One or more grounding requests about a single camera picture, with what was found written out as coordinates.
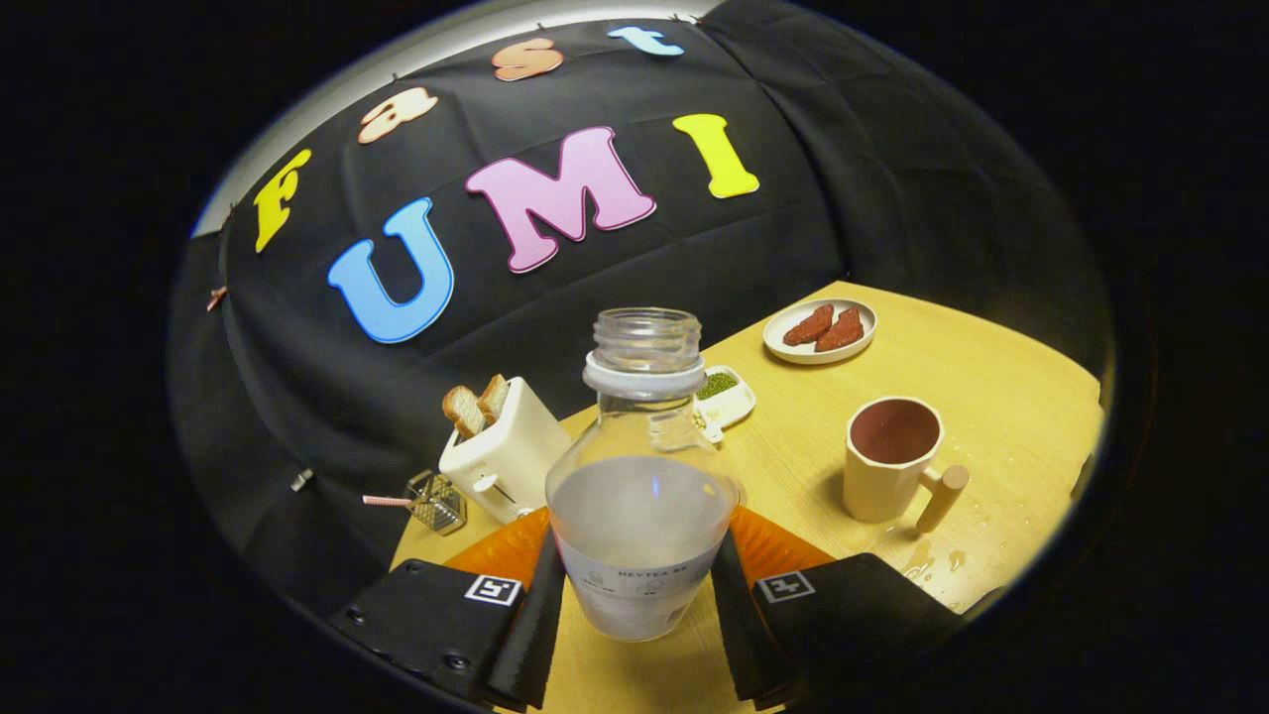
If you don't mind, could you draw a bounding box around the cream cup with wooden handle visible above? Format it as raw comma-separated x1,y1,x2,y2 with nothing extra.
844,397,971,535

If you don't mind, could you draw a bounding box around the wooden table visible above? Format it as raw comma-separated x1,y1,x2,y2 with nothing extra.
392,281,1106,714

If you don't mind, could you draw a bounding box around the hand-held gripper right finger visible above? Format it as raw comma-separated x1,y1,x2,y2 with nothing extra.
711,506,963,710

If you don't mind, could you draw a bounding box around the red meat piece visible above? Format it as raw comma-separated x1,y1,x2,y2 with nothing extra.
782,304,836,347
815,307,865,353

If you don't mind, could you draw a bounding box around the white oval plate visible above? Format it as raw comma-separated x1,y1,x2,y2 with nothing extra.
762,298,878,366

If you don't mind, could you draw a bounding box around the white toaster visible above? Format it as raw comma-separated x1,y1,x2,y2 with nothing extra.
438,376,573,525

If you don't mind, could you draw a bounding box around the clear juice bottle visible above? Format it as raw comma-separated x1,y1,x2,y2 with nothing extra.
543,307,741,643

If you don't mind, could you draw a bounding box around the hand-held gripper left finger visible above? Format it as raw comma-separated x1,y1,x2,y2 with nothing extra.
330,508,566,710

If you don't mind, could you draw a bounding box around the white divided bean dish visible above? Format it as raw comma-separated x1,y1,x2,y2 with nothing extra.
694,365,757,442

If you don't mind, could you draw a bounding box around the wire mesh holder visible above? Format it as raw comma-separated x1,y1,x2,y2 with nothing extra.
406,470,468,536

